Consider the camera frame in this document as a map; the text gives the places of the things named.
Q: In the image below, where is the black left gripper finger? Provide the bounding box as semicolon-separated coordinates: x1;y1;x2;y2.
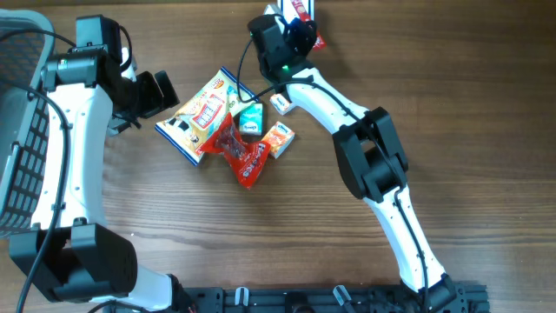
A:
155;70;180;109
136;71;163;118

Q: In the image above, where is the red chocolate wafer bar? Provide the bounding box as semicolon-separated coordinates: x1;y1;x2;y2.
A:
300;19;327;50

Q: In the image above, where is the blue yellow snack bag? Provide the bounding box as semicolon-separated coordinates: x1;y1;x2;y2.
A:
156;67;259;166

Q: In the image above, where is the small orange box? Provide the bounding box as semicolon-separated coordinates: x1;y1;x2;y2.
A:
270;94;295;116
262;122;295;159

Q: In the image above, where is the small teal box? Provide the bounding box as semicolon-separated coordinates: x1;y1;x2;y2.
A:
239;103;263;136

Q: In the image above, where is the red candy bag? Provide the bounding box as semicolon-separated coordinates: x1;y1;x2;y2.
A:
200;113;270;190

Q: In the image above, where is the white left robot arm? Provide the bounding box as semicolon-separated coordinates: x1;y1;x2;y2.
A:
9;15;196;312

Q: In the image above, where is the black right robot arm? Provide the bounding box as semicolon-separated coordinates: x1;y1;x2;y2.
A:
248;14;457;312

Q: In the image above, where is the white barcode scanner box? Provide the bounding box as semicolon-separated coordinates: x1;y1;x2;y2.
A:
277;0;314;23

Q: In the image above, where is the grey plastic shopping basket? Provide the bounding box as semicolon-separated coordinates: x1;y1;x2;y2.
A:
1;32;55;239

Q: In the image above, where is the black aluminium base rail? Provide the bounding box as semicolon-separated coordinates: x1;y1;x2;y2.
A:
166;283;491;313

